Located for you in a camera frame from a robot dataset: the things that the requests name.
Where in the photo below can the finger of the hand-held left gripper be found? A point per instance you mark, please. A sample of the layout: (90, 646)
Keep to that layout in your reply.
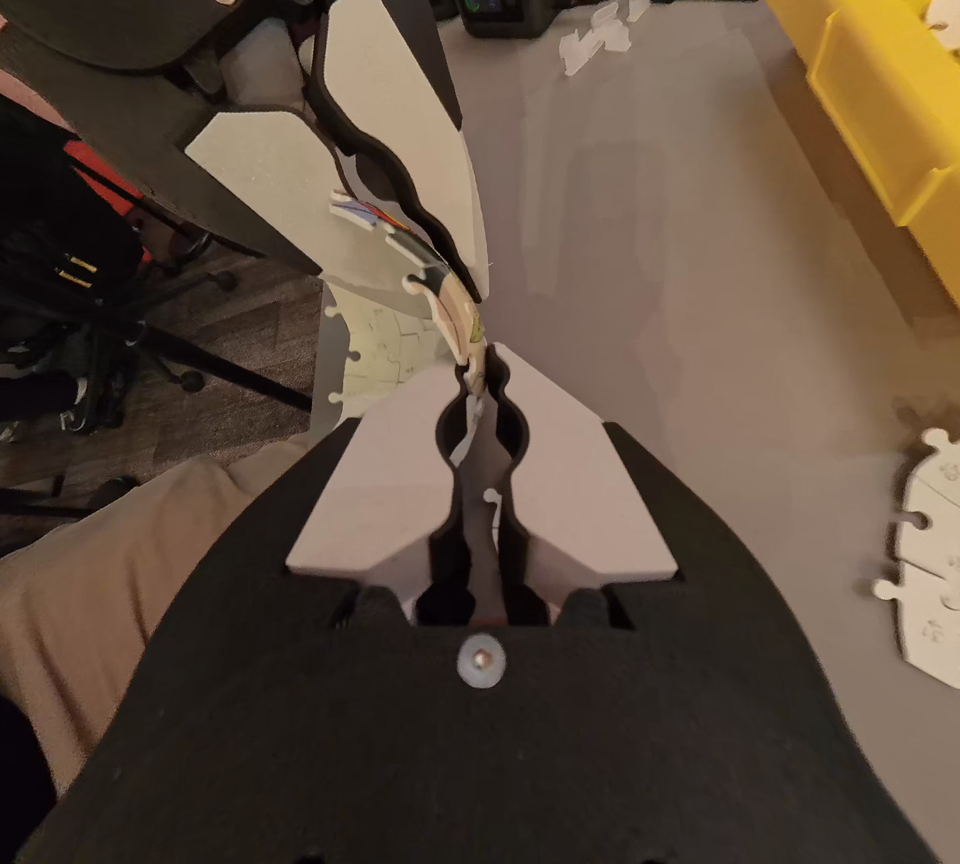
(405, 91)
(262, 174)

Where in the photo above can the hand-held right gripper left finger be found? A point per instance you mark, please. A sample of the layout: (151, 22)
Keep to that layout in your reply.
(375, 496)

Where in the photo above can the curved white puzzle strip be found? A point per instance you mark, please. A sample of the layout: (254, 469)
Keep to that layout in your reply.
(450, 309)

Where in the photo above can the yellow plastic bin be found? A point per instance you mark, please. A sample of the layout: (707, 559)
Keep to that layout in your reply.
(862, 69)

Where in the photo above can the person's black top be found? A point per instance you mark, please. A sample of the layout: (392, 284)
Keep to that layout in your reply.
(22, 766)

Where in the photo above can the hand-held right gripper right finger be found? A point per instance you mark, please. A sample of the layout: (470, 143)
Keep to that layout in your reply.
(585, 496)

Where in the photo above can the red bag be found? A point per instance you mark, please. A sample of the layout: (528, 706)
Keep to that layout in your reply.
(112, 181)

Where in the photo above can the black office chair base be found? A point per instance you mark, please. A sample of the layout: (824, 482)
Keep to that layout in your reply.
(225, 369)

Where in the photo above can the three-piece joined puzzle strip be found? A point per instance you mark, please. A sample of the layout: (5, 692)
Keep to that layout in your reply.
(930, 564)

